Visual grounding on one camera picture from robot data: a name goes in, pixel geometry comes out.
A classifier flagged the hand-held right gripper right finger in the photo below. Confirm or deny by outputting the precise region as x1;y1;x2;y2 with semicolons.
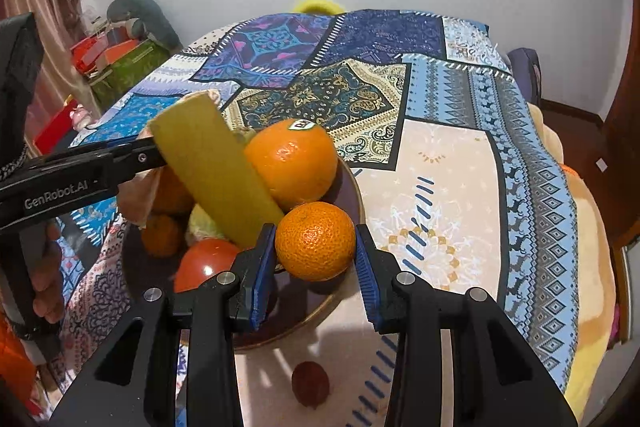
353;223;581;427

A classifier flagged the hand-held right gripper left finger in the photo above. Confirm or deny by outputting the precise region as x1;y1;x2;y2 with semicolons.
50;223;278;427

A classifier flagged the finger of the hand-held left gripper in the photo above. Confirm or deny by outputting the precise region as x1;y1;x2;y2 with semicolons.
107;134;168;188

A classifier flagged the peeled pomelo segment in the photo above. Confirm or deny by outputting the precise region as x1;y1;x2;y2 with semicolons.
118;167;162;229
181;88;222;108

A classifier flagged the dark purple plate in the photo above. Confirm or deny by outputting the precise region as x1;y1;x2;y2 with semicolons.
120;156;366;351

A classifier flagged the red tomato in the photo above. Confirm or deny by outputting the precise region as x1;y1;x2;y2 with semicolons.
173;238;246;293

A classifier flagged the small tangerine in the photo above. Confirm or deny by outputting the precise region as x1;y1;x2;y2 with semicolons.
274;201;357;283
141;214;187;258

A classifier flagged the large orange with sticker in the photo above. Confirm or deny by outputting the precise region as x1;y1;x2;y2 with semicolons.
243;118;340;210

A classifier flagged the person's left hand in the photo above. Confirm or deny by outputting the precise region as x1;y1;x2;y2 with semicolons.
31;222;66;324

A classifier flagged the red box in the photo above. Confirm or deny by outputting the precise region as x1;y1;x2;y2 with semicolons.
33;95;81;156

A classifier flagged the green storage box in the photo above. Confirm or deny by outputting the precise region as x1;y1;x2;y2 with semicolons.
89;40;171;108

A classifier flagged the brown date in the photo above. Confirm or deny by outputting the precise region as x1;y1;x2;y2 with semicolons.
291;360;331;407

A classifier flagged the red gift bag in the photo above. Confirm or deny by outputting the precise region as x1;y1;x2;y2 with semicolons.
69;32;137;73

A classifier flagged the blue patchwork blanket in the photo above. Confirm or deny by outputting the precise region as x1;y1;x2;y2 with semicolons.
50;9;582;427

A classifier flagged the orange clothing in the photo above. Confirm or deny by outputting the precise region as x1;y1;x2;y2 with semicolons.
0;311;37;409

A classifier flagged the yellow blanket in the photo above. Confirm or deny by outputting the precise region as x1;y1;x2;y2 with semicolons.
524;101;619;423

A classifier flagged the dark purple bag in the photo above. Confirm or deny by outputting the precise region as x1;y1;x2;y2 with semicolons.
507;48;544;108

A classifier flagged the brown wooden door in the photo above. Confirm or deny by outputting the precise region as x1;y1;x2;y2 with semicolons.
601;0;640;250

